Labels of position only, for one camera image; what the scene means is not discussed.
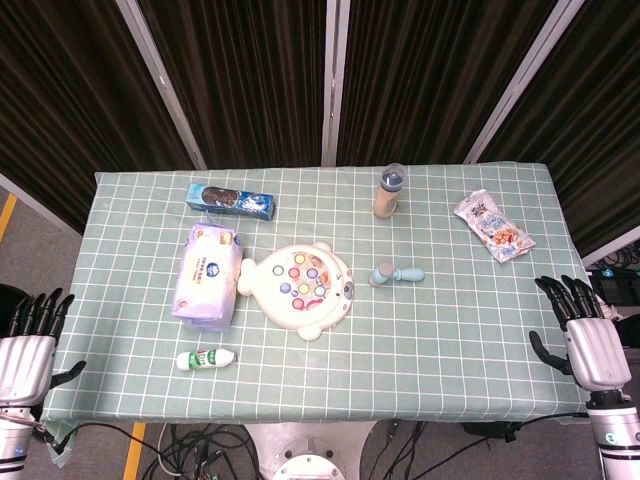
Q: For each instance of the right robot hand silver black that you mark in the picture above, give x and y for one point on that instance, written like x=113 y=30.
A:
x=597 y=350

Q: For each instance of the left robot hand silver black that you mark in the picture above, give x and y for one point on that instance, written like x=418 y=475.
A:
x=27 y=360

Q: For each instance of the light blue toy hammer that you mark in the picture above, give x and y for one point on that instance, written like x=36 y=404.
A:
x=400 y=275

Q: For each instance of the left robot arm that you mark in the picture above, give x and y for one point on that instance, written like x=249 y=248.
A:
x=12 y=440

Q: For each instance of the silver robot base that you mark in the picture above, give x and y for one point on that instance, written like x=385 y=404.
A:
x=310 y=450

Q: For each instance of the white whack-a-mole toy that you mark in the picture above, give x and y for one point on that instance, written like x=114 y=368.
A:
x=300 y=295

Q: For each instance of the black equipment pile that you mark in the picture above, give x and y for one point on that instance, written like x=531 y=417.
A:
x=612 y=287

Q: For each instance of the black box under table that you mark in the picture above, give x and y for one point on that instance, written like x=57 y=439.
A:
x=487 y=431

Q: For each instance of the white snack bag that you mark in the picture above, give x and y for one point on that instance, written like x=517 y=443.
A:
x=495 y=227

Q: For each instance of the small green-white bottle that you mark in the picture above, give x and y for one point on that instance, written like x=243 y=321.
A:
x=205 y=360

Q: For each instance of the purple tissue pack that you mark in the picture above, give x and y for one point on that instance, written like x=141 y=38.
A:
x=205 y=280

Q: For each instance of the green checked tablecloth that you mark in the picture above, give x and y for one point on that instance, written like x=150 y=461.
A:
x=400 y=360

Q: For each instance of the blue cookie box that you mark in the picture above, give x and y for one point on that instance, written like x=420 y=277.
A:
x=230 y=201

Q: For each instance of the beige bottle with blue cap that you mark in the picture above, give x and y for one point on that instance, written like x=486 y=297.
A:
x=387 y=197

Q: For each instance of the grey partition base rail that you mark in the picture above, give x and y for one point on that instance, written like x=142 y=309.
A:
x=615 y=252
x=30 y=198

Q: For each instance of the grey partition post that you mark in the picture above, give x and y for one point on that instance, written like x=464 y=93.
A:
x=525 y=85
x=165 y=90
x=335 y=85

